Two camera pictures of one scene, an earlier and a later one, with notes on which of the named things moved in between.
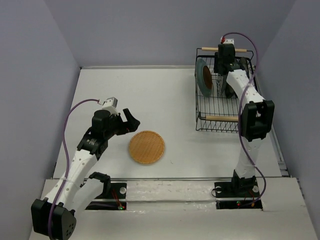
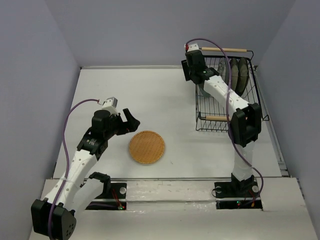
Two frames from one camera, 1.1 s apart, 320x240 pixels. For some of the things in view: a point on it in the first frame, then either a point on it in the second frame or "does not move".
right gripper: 217,60 → 187,69
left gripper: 132,123 does not move
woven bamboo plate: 146,147 does not move
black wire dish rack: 216,110 does not move
